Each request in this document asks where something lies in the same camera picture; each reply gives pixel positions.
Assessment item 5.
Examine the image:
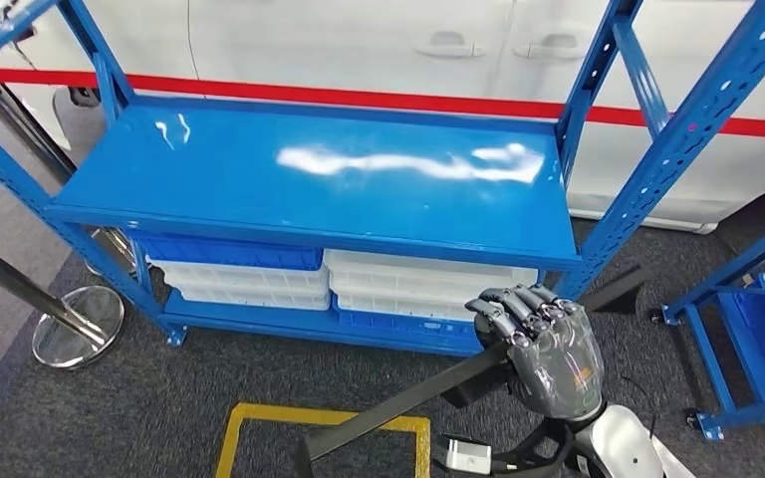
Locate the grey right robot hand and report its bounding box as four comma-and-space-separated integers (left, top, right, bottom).
464, 285, 607, 423

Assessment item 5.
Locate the black plastic plate frame part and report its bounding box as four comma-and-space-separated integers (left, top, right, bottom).
293, 263, 654, 478

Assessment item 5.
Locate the large blue metal shelf rack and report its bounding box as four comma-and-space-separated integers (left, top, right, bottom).
0, 0, 765, 358

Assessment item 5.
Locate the blue plastic bin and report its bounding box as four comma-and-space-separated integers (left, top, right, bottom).
136, 236, 325, 273
333, 297, 489, 339

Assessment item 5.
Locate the blue wheeled metal rack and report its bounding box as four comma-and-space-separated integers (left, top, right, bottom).
649, 207, 765, 442

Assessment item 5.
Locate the yellow floor tape square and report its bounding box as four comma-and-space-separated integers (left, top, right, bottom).
213, 402, 432, 478

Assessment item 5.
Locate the white car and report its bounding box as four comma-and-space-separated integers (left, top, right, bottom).
0, 0, 765, 235

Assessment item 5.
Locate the thin black wire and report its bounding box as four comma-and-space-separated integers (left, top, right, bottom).
620, 375, 658, 440

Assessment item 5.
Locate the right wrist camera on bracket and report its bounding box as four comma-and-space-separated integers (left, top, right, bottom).
434, 421, 579, 478

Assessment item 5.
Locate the chrome stanchion post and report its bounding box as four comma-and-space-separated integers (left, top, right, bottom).
0, 230, 127, 369
0, 33, 138, 277

